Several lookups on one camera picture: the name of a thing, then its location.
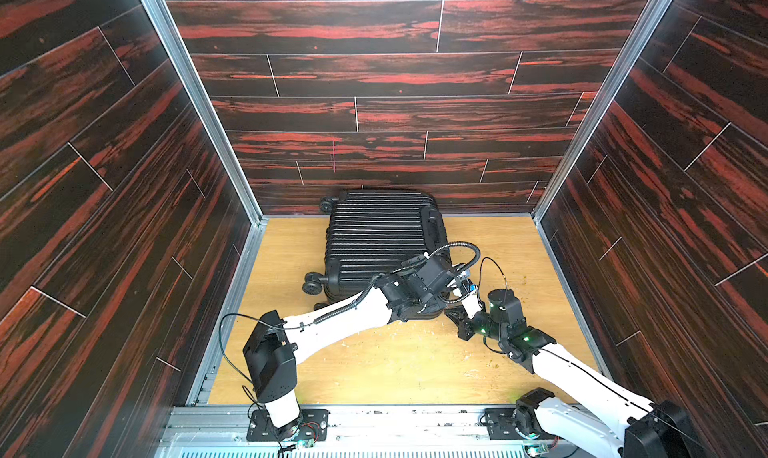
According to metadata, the left aluminium corner post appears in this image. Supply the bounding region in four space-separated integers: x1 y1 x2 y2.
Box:
140 0 263 226

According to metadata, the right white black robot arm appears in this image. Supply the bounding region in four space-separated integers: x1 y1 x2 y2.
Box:
442 286 706 457

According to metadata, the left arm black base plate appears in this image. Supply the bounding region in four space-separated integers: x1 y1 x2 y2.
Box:
246 408 330 443

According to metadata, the right aluminium corner post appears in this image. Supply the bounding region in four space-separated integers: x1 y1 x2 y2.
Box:
532 0 674 228

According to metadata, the aluminium corner post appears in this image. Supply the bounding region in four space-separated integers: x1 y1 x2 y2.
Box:
140 0 263 226
532 0 674 228

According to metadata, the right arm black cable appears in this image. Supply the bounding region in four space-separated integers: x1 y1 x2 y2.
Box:
478 256 511 294

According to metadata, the black hard-shell suitcase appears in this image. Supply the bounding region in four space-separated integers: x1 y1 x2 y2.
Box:
302 188 448 310

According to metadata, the aluminium front rail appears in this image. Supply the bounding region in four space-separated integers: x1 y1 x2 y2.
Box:
155 404 594 457

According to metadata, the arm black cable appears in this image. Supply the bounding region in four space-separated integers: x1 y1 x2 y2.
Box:
217 240 482 453
478 256 511 294

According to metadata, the wrist white camera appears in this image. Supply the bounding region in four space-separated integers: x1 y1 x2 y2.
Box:
452 269 477 299
461 285 484 319

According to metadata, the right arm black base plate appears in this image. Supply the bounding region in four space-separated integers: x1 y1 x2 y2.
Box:
478 406 555 441

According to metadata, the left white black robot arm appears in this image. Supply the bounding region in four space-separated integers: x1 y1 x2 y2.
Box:
243 255 463 435

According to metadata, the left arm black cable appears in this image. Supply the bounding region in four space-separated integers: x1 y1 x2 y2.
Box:
217 240 482 453

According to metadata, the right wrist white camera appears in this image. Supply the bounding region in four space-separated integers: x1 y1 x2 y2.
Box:
461 285 484 319

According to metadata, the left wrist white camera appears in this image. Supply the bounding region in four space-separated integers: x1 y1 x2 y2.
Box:
452 269 477 299

